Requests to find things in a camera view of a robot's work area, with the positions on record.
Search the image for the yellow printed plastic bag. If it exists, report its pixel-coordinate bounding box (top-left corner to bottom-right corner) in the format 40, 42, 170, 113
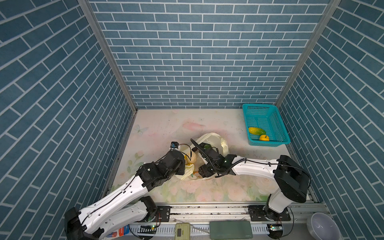
175, 132, 230, 181

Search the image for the yellow green mango toy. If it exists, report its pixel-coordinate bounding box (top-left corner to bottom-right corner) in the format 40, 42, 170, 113
248, 127, 267, 136

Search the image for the small orange toy fruit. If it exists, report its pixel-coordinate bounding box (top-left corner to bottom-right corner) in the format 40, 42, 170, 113
259, 135, 270, 142

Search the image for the beige toy fruit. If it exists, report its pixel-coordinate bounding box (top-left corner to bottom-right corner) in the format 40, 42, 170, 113
185, 152, 197, 165

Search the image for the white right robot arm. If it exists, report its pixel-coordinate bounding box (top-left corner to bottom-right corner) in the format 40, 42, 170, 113
193, 143, 312, 221

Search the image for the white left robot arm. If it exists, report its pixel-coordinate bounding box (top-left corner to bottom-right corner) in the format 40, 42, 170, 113
64, 150, 186, 240

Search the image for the small yellow-green timer box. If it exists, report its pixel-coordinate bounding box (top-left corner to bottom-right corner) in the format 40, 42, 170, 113
175, 223, 191, 240

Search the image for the teal perforated plastic basket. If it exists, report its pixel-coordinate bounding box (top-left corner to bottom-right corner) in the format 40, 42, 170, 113
242, 104, 291, 147

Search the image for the red white blue box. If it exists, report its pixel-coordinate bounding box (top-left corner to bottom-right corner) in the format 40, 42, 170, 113
104, 225, 130, 240

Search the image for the white bowl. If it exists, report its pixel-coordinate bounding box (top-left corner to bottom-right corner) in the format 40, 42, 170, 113
307, 213, 341, 240

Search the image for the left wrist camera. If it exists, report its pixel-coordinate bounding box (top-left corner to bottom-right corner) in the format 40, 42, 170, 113
170, 142, 180, 151

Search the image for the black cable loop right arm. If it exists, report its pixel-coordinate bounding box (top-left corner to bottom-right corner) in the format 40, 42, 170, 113
191, 139, 220, 178

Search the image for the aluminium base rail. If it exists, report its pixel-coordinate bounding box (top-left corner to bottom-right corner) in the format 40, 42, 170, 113
157, 201, 329, 223

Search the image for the aluminium corner post left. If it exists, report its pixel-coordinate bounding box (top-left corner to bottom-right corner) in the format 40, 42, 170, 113
78, 0, 137, 114

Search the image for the aluminium corner post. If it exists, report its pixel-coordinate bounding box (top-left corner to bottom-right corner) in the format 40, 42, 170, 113
78, 0, 137, 114
274, 0, 341, 108

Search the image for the aluminium corner post right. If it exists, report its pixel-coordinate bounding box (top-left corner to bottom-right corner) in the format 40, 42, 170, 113
274, 0, 341, 108

